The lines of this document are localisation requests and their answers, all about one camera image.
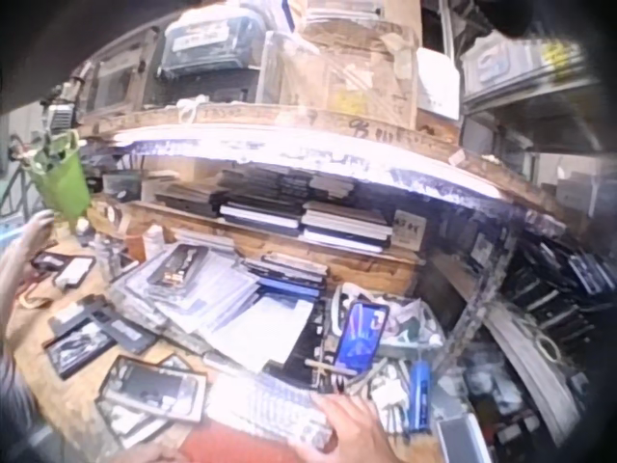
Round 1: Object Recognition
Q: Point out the person's left hand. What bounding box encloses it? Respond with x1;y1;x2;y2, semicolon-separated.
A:
118;441;192;463

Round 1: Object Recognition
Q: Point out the person's right hand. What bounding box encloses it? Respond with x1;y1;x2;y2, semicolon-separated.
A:
292;393;401;463

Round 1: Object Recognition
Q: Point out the white keyboard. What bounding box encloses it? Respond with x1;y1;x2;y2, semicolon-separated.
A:
204;373;338;449

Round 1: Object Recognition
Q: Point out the phone with blue screen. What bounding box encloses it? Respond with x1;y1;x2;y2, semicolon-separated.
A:
332;301;390;377

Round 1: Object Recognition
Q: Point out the blue tool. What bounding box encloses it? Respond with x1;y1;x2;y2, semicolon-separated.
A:
408;359;432;435

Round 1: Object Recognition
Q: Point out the plastic bag heap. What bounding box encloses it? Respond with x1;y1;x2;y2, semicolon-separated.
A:
327;284;445;359

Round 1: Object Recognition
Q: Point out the silver device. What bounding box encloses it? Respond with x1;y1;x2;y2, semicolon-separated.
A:
436;414;494;463

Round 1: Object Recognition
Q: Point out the heap of white screen packs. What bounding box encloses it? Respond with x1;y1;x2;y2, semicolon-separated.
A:
109;240;320;373

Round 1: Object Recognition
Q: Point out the paper label sign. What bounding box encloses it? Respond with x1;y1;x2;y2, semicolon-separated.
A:
392;211;428;253

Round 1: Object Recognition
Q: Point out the stack of laptops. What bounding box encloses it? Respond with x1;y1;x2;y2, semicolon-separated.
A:
153;168;394;256

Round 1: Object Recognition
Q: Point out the black tray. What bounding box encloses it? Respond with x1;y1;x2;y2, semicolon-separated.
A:
50;294;160;356

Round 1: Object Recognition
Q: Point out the metal rack with parts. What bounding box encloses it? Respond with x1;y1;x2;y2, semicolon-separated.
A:
433;202;614;452

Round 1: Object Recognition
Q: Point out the white bottle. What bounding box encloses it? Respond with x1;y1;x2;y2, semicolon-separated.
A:
142;224;166;265

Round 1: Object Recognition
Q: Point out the wooden shelf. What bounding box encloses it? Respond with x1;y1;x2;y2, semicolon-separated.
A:
79;100;555;290

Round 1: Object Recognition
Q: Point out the white phone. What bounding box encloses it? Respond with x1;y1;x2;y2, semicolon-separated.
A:
55;257;95;289

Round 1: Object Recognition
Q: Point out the taped cardboard box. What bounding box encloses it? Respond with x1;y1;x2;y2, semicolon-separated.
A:
279;18;420;131

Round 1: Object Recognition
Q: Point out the white carton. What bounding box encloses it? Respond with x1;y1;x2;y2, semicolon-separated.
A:
416;47;463;122

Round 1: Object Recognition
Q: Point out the green plastic container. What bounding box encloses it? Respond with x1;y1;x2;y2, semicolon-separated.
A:
26;129;93;233

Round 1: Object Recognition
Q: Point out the blue-grey plastic bin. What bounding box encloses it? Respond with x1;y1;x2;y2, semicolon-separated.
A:
157;7;267;82

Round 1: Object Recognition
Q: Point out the grey plastic bin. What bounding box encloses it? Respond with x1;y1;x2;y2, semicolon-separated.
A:
460;33;588;106

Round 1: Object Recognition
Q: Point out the phone in black frame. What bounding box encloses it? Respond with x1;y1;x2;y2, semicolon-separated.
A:
98;355;208;425

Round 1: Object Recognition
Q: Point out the black frame with gold part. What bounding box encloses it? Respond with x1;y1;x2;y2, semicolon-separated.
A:
147;243;207;290

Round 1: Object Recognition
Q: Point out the black phone frame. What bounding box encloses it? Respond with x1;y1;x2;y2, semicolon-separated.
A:
42;317;118;381

